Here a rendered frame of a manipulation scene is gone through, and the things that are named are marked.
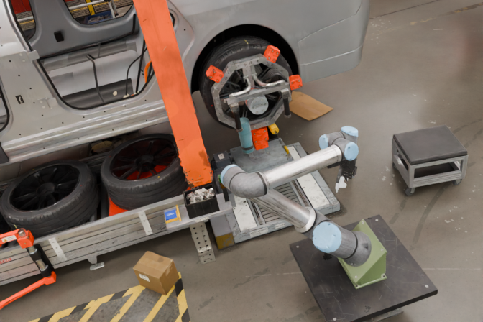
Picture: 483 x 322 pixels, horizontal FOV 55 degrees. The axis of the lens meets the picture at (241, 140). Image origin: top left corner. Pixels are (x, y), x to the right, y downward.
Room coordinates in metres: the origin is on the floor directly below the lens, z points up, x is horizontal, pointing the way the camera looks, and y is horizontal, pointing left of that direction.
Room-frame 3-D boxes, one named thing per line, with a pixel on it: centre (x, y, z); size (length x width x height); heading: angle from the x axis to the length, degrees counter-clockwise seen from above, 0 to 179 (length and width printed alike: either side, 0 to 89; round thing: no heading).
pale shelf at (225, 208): (2.21, 0.36, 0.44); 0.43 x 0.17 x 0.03; 98
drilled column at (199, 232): (2.21, 0.39, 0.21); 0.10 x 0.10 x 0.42; 8
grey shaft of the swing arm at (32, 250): (2.24, 1.48, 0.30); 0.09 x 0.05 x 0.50; 98
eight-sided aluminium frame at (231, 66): (2.82, -0.14, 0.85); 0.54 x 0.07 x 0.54; 98
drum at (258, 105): (2.75, -0.15, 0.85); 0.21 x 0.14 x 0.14; 8
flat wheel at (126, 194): (2.82, 0.73, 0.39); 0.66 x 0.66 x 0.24
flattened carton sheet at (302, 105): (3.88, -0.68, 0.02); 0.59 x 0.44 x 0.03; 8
